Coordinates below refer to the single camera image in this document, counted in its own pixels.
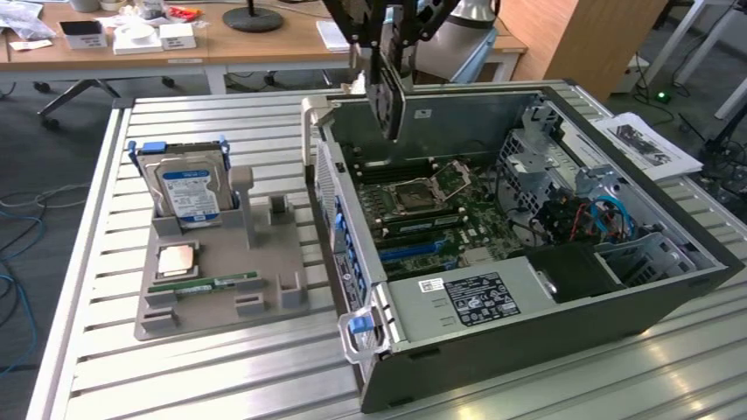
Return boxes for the copper-toned CPU chip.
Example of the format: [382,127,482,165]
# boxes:
[155,244,199,277]

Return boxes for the black round lamp base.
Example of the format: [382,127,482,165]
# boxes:
[220,0,286,33]

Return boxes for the CPU socket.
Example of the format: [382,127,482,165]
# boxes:
[387,176,450,215]

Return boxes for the silver socket cover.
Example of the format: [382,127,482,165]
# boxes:
[433,157,475,190]

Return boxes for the black open PC case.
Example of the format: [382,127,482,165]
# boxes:
[300,84,747,415]

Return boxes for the wooden cabinet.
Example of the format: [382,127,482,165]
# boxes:
[495,0,671,102]

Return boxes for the plain white box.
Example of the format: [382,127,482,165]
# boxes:
[158,22,198,52]

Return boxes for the white small box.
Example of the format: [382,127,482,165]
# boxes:
[621,54,645,95]

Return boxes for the clear plastic bag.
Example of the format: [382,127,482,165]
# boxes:
[0,0,59,41]

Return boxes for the white tape roll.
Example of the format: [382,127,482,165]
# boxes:
[115,24,156,45]

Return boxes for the small white red card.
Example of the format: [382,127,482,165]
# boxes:
[7,38,55,53]

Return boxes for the white box black lid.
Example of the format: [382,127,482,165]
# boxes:
[58,19,110,51]

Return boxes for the black fan shroud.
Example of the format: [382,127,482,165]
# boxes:
[523,241,631,305]

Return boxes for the metal disk bay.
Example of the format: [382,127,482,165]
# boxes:
[593,231,699,291]

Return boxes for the white paper stack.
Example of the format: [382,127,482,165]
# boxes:
[315,19,359,54]

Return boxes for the silver case handle blue latch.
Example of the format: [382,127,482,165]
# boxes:
[336,304,391,365]

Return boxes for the hard disk blue label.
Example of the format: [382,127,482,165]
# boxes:
[126,136,236,229]

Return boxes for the white floor cable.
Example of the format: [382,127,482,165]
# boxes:
[0,182,90,210]

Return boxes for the red small item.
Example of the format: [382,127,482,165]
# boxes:
[167,3,204,23]

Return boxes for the silver chipset heatsink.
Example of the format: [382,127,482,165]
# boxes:
[465,248,499,267]

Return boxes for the RAM slot row holding stick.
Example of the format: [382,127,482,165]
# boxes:
[372,203,473,241]

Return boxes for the flat white box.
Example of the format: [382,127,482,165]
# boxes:
[111,24,166,56]

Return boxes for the black wire bundle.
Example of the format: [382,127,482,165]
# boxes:
[534,199,577,244]

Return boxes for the green motherboard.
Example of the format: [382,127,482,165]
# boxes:
[340,142,530,284]

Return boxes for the blue floor cable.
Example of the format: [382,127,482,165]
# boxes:
[0,208,47,375]

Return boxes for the black graphics card silver bracket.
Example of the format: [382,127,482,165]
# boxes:
[348,41,416,143]

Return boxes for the wooden desk white legs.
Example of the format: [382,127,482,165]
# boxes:
[0,0,530,95]

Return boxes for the black stand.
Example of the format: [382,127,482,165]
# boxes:
[679,111,747,193]

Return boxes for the green RAM stick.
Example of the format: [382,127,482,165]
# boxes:
[146,270,260,295]

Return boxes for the grey plastic parts rack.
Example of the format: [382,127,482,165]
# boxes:
[134,167,312,345]

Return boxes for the grey power supply unit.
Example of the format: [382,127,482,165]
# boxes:
[387,255,563,343]

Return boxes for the red wire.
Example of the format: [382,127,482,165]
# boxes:
[574,201,593,240]

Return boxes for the blue wire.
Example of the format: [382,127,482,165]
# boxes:
[587,197,639,242]

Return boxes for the printed paper documents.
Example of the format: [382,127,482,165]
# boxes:
[590,111,706,183]

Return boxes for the empty RAM slot row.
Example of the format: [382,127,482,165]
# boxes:
[348,155,438,184]

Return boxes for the white desk frame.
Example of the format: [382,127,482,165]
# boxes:
[639,0,747,120]

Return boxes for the perforated metal drive cage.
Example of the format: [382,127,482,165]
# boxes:
[499,126,585,222]

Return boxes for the office chair base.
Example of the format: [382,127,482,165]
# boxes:
[32,76,178,131]

